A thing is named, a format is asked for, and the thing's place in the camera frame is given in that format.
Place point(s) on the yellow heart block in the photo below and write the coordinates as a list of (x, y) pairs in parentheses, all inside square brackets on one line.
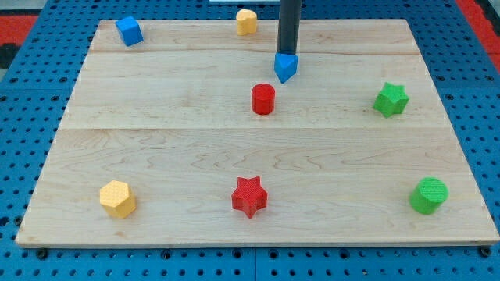
[(246, 22)]

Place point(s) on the green cylinder block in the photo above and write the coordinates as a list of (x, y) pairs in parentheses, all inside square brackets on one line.
[(429, 194)]

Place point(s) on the green star block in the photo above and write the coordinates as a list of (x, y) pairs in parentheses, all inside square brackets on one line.
[(392, 99)]

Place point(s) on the blue triangle block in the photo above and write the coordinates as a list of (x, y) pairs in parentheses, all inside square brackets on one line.
[(285, 66)]

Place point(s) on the blue cube block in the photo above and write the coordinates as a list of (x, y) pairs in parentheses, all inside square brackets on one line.
[(129, 31)]

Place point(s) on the red star block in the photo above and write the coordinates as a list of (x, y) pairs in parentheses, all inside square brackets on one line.
[(249, 196)]

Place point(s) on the red cylinder block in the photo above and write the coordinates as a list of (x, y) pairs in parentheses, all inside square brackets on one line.
[(263, 99)]

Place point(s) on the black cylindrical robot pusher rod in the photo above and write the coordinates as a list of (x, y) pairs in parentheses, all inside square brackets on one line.
[(288, 26)]

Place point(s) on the light wooden board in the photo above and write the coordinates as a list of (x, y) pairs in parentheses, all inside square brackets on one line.
[(172, 117)]

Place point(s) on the yellow hexagon block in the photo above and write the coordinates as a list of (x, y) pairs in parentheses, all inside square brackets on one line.
[(117, 199)]

